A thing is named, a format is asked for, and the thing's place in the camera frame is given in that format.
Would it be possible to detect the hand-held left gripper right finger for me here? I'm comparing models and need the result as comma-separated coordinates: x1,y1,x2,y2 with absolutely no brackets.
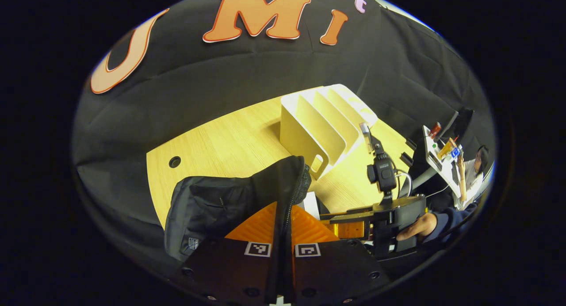
290,204,392,304

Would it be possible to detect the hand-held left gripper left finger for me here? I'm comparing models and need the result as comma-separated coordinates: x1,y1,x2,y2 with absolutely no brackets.
181,202,278,304

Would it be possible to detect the white spine book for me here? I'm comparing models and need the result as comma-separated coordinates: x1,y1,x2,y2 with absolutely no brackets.
303,191,321,220

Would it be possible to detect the black schoolbag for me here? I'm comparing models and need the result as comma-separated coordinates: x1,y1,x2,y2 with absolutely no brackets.
164,155,312,303

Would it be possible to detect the white bookshelf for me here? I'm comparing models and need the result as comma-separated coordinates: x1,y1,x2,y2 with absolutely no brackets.
279,84,379,180

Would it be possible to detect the white side desk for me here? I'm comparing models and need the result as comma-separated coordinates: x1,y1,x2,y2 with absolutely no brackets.
422,125,465,198

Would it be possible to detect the black monitor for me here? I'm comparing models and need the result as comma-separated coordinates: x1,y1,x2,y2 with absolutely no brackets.
442,106,474,143

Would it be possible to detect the white cable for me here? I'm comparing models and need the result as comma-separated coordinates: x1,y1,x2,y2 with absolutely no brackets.
395,170,413,197

